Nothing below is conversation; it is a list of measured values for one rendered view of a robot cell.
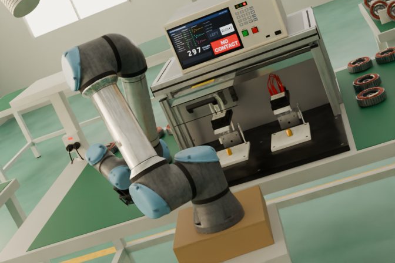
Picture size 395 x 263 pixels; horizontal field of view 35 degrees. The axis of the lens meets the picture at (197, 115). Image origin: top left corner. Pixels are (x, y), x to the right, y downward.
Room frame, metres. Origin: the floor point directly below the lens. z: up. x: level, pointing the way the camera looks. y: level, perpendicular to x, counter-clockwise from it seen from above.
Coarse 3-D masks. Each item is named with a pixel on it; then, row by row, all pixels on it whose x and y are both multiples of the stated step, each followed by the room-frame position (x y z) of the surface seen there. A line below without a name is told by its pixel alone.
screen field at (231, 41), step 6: (228, 36) 2.37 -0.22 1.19; (234, 36) 2.37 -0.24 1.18; (216, 42) 2.38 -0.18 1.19; (222, 42) 2.38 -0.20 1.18; (228, 42) 2.37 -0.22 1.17; (234, 42) 2.37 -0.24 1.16; (216, 48) 2.39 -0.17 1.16; (222, 48) 2.38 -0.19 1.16; (228, 48) 2.38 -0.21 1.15; (216, 54) 2.39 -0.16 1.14
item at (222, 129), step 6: (216, 114) 2.38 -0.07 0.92; (222, 114) 2.35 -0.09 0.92; (228, 114) 2.37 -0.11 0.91; (216, 120) 2.33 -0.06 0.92; (222, 120) 2.32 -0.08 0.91; (228, 120) 2.33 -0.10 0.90; (216, 126) 2.33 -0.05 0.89; (222, 126) 2.32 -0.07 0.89; (228, 126) 2.31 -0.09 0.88; (234, 126) 2.42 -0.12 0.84; (216, 132) 2.31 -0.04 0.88; (222, 132) 2.43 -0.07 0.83
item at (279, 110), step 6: (288, 90) 2.38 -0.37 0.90; (270, 96) 2.33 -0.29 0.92; (276, 96) 2.30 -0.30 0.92; (282, 96) 2.27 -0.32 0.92; (288, 96) 2.31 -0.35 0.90; (270, 102) 2.27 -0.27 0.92; (276, 102) 2.27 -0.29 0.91; (282, 102) 2.26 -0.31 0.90; (288, 102) 2.26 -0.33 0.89; (276, 108) 2.27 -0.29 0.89; (282, 108) 2.26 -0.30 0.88; (288, 108) 2.24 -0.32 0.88
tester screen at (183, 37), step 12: (228, 12) 2.36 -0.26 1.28; (192, 24) 2.40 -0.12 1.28; (204, 24) 2.39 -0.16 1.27; (216, 24) 2.38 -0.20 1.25; (228, 24) 2.37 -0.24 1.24; (180, 36) 2.41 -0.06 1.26; (192, 36) 2.40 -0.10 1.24; (204, 36) 2.39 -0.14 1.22; (180, 48) 2.42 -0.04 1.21; (192, 48) 2.41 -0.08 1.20; (204, 48) 2.40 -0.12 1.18; (180, 60) 2.42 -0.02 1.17
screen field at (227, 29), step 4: (220, 28) 2.38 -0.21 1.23; (224, 28) 2.37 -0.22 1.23; (228, 28) 2.37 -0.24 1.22; (232, 28) 2.37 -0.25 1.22; (208, 32) 2.39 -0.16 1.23; (212, 32) 2.38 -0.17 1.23; (216, 32) 2.38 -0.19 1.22; (220, 32) 2.38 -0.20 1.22; (224, 32) 2.37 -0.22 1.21; (228, 32) 2.37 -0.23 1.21; (208, 36) 2.39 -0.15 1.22; (212, 36) 2.39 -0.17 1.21; (216, 36) 2.38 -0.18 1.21
